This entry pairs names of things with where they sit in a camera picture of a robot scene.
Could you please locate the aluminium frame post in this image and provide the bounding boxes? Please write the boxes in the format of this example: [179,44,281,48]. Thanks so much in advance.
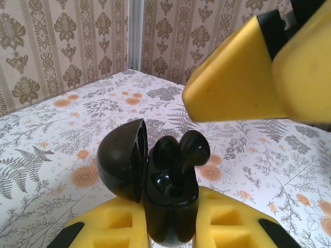
[127,0,145,72]

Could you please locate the black wireless earbud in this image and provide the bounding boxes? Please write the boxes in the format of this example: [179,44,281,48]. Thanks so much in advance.
[178,130,210,181]
[149,135,182,173]

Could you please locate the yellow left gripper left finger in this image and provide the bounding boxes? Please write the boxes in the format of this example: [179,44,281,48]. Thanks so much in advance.
[49,197,150,248]

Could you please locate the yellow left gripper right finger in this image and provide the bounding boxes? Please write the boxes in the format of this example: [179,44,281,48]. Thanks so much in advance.
[193,186,302,248]

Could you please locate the black earbud charging case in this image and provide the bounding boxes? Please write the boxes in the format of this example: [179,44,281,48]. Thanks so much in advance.
[96,118,200,245]

